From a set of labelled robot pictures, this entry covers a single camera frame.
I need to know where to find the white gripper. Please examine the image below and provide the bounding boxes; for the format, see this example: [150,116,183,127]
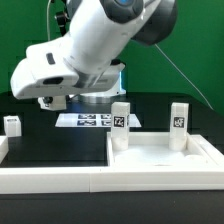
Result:
[10,59,125,99]

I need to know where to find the white square table top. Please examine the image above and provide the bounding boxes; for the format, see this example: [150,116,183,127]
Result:
[107,132,224,167]

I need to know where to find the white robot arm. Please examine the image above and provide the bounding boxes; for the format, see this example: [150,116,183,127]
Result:
[10,0,177,99]

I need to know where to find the marker sheet with tags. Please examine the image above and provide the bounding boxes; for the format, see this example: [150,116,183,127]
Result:
[55,113,141,127]

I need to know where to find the white U-shaped fence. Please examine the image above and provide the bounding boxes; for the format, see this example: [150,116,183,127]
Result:
[0,134,224,195]

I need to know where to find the white thin cable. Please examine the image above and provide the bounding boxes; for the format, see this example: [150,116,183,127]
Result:
[46,0,55,42]

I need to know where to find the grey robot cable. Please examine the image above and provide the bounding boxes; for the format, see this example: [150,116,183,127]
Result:
[154,43,214,111]

